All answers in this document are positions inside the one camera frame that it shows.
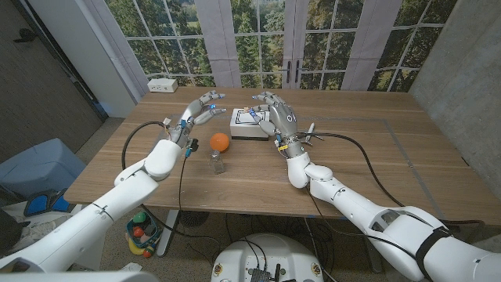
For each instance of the white power strip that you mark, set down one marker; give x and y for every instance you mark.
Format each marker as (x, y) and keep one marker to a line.
(162, 85)

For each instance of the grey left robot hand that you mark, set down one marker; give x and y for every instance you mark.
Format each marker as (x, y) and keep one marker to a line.
(193, 113)

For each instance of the printed window backdrop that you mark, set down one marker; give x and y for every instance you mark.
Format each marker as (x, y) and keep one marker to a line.
(258, 43)

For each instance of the orange ball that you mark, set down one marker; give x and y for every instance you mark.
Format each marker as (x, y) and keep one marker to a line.
(219, 142)

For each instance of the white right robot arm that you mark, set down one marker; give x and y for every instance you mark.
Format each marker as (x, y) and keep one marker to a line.
(383, 223)

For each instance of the basket of colourful toys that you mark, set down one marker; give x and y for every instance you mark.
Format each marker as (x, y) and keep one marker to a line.
(145, 235)

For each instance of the white sneaker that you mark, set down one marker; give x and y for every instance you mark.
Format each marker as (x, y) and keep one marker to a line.
(35, 235)

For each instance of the grey-blue storage bin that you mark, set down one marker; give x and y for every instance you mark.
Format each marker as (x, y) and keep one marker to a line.
(39, 164)

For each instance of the grey table leg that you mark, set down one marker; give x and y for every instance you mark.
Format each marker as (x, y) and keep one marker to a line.
(375, 258)

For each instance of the round black fan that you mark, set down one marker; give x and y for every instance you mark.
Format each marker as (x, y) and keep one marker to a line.
(193, 217)

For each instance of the blue and black pedal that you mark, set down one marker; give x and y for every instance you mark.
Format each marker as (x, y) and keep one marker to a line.
(39, 203)

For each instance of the white table leg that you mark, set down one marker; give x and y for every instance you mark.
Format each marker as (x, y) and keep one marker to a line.
(168, 231)

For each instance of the clear glass salt shaker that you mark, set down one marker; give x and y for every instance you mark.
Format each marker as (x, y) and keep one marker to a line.
(217, 164)

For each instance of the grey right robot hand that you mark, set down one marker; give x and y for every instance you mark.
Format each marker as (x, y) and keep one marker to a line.
(283, 117)

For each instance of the white robot torso base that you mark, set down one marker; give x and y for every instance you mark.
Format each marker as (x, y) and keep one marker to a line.
(270, 252)

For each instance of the white tray box black frame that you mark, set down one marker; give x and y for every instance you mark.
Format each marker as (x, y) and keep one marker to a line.
(244, 127)

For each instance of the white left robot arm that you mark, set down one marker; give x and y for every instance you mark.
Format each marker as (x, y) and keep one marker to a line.
(90, 219)

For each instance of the white toy airplane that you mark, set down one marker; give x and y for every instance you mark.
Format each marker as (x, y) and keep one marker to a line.
(311, 130)

